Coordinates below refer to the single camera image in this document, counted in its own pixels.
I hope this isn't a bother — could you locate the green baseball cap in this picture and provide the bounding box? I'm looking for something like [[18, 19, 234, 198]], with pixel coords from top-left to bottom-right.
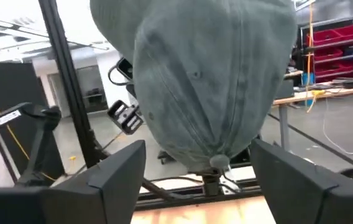
[[89, 0, 298, 174]]

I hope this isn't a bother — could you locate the wooden workbench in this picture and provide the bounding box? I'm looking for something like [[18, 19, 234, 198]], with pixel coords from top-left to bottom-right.
[[271, 83, 353, 153]]

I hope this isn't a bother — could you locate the metal shelf with red bins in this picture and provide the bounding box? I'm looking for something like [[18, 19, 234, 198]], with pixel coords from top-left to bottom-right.
[[299, 11, 353, 85]]

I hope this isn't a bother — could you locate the black aluminium table frame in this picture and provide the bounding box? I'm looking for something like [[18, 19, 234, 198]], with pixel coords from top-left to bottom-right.
[[37, 0, 263, 211]]

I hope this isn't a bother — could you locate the white floor cable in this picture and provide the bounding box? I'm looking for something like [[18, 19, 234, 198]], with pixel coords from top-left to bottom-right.
[[321, 96, 353, 156]]

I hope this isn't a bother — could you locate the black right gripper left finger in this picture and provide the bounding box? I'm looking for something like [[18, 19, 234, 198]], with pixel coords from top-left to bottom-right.
[[0, 139, 147, 224]]

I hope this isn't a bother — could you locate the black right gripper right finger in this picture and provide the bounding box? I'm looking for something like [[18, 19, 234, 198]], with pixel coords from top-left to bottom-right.
[[249, 138, 353, 224]]

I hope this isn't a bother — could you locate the black partition panel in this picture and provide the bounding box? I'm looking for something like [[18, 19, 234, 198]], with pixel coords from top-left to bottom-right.
[[0, 61, 66, 184]]

